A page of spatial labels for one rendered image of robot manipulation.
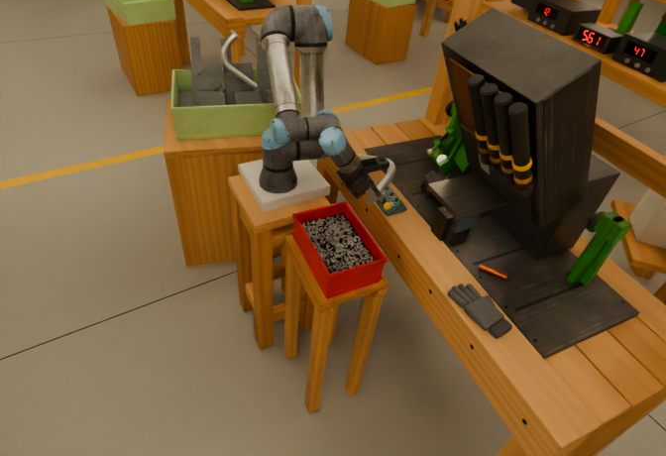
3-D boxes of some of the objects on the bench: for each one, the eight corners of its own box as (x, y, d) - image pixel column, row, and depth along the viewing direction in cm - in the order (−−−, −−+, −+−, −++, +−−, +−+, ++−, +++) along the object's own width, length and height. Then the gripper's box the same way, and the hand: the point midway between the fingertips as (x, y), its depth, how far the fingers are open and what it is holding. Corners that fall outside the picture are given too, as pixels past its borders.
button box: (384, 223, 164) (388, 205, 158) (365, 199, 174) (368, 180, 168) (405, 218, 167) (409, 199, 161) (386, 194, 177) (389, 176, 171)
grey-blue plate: (449, 247, 152) (460, 217, 143) (446, 243, 153) (457, 213, 144) (471, 241, 156) (483, 211, 147) (467, 237, 157) (479, 207, 148)
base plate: (540, 361, 123) (543, 357, 122) (363, 152, 197) (364, 148, 195) (636, 316, 139) (640, 312, 137) (439, 138, 212) (440, 134, 211)
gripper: (330, 164, 145) (356, 197, 160) (346, 185, 137) (372, 218, 152) (351, 148, 144) (375, 182, 160) (368, 169, 136) (390, 203, 152)
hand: (378, 193), depth 155 cm, fingers closed on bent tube, 5 cm apart
